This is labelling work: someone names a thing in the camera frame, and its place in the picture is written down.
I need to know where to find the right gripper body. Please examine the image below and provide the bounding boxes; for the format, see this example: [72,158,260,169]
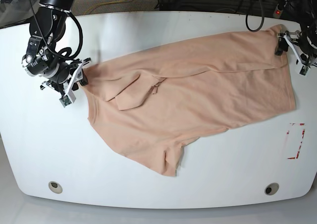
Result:
[22,55,79,93]

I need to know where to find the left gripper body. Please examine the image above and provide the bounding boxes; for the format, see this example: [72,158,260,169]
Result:
[296,29,317,63]

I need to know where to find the peach T-shirt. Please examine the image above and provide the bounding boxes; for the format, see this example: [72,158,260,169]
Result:
[83,25,296,176]

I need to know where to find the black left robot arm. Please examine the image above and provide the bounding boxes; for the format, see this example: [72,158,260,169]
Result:
[273,0,317,67]

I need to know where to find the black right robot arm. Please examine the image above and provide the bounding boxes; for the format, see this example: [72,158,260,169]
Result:
[21,0,83,95]

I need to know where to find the red tape marking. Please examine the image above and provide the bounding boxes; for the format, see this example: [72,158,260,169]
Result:
[284,123,306,160]

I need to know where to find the left table grommet hole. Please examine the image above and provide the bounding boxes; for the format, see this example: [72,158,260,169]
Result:
[49,181,62,194]

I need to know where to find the table grommet hole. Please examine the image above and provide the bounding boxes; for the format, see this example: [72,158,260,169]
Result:
[264,183,279,196]
[49,181,62,194]

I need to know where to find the right table grommet hole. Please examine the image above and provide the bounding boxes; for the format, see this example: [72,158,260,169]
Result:
[264,183,279,196]

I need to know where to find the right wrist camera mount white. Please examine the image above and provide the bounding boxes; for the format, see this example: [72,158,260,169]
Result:
[39,57,92,108]

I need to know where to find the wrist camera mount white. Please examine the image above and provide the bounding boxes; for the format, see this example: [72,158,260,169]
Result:
[39,57,92,108]
[278,31,317,77]

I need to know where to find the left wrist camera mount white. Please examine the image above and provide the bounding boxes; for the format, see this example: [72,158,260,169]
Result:
[278,31,317,77]

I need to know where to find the yellow cable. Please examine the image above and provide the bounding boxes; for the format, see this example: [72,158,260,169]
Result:
[85,0,132,15]

